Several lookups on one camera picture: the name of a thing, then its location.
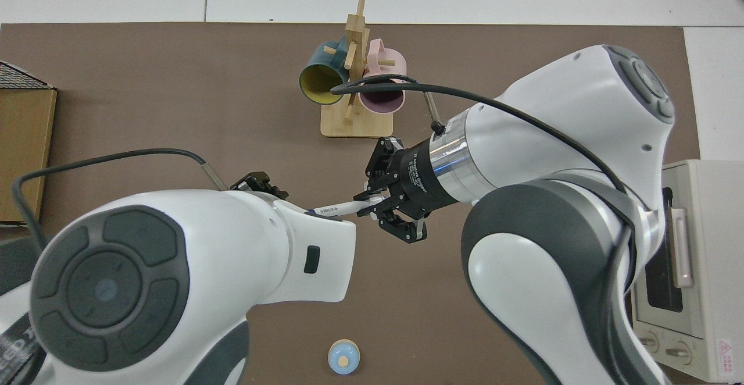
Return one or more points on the brown table cloth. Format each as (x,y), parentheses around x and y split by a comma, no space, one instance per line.
(174,82)

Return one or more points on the dark teal cup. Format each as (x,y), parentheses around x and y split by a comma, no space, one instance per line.
(319,77)

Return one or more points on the pink cup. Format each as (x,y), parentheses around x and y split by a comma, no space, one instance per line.
(381,103)

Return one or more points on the wooden cup stand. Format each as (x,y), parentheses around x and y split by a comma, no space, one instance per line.
(354,126)

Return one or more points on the pale toaster oven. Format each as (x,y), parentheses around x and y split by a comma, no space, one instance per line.
(703,292)

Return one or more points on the small blue round thing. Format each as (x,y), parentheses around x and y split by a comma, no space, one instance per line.
(343,357)

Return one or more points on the white marker with blue cap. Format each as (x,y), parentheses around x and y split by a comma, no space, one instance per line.
(343,207)

